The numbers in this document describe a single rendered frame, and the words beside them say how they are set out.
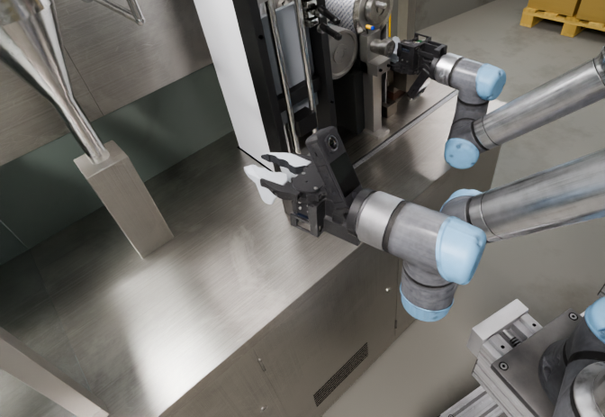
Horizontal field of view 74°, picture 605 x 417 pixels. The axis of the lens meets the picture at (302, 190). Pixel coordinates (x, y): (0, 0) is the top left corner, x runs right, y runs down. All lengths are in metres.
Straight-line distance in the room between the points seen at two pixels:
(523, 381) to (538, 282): 1.19
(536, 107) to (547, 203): 0.38
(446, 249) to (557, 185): 0.15
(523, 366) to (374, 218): 0.51
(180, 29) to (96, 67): 0.23
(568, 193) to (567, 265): 1.63
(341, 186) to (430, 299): 0.20
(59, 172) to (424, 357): 1.43
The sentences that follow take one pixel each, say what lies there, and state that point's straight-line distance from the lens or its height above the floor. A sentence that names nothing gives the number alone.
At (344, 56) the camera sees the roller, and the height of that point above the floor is 1.17.
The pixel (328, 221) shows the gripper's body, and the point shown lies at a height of 1.19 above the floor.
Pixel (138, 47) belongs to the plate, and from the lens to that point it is 1.14.
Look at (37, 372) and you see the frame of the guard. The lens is 0.75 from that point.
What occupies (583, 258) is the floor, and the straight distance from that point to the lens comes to 2.23.
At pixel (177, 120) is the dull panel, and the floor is 1.03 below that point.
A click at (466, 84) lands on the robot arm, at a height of 1.11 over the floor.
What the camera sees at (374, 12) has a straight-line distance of 1.09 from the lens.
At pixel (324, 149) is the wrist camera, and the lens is 0.54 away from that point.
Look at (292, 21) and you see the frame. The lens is 0.81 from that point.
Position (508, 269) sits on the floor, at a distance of 2.08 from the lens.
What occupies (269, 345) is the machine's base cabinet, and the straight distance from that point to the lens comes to 0.99.
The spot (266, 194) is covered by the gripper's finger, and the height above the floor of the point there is 1.21.
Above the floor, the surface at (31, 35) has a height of 1.44.
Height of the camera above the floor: 1.65
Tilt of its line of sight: 44 degrees down
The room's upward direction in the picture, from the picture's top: 11 degrees counter-clockwise
